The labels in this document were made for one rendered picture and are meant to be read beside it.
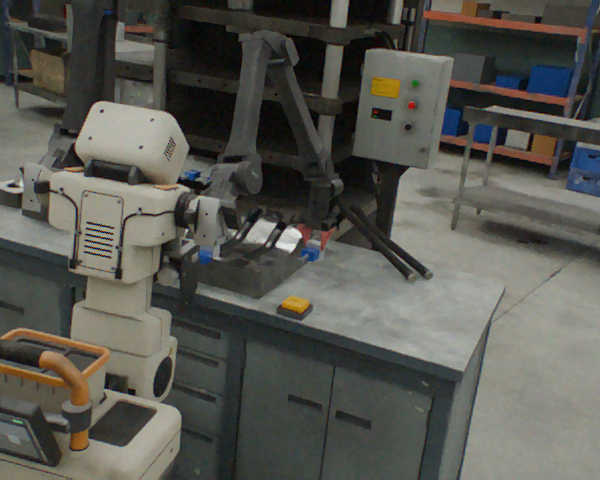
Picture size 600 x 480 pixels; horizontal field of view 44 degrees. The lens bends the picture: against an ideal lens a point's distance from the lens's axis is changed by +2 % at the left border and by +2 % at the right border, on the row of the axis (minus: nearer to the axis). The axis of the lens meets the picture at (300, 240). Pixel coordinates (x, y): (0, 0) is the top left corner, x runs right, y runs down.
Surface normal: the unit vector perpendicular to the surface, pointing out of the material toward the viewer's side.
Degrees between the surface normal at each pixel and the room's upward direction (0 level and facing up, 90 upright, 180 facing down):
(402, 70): 90
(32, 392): 92
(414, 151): 90
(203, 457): 90
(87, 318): 82
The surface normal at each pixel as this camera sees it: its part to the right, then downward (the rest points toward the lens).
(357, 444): -0.40, 0.27
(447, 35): -0.59, 0.22
